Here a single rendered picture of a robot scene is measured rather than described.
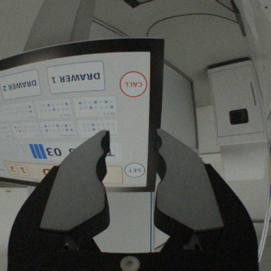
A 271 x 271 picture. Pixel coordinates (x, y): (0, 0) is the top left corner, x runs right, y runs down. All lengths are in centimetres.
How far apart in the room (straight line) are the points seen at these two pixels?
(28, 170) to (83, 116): 21
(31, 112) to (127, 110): 17
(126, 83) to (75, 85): 8
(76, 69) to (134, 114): 12
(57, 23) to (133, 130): 35
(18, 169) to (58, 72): 27
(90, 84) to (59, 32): 23
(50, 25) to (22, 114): 26
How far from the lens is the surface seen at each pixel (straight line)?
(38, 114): 33
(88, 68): 27
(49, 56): 28
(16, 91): 33
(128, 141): 31
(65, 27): 47
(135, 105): 27
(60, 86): 29
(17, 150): 41
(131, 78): 26
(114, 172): 36
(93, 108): 28
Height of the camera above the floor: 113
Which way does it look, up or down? 9 degrees down
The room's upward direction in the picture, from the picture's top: 179 degrees clockwise
